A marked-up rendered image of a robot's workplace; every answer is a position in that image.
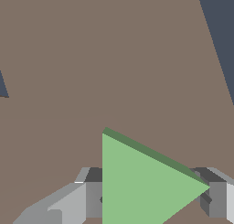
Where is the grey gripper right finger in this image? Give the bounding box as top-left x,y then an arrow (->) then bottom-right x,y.
189,166 -> 234,224

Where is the green triangular block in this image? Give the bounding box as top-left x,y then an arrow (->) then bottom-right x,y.
101,126 -> 211,224

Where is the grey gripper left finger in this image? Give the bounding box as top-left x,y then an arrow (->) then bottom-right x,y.
12,166 -> 103,224

